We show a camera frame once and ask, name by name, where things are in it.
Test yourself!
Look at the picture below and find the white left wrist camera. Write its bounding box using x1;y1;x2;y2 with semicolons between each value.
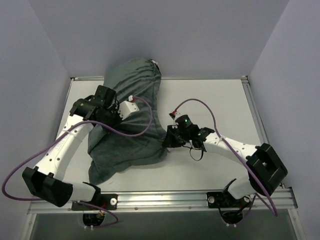
118;101;140;120

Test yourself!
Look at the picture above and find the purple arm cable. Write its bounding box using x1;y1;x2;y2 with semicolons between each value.
1;94;154;228
169;98;279;222

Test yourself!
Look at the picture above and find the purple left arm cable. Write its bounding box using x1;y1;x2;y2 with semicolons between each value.
1;94;154;228

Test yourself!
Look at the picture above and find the aluminium rail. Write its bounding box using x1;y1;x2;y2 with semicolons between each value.
27;188;298;214
241;75;288;191

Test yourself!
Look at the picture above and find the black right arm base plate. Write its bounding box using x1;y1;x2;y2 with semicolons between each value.
206;191;251;209

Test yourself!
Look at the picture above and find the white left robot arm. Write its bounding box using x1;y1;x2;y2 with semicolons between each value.
22;85;121;210

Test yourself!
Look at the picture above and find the aluminium front rail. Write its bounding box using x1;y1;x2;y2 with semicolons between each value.
27;188;298;214

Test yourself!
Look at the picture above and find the aluminium right side rail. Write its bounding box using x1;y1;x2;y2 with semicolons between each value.
241;75;288;191

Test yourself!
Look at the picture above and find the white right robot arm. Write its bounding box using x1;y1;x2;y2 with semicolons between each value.
162;124;288;207

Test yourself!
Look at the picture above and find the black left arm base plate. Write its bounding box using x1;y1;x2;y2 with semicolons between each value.
71;193;118;211

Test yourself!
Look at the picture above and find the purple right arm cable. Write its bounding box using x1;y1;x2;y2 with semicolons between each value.
169;98;279;222

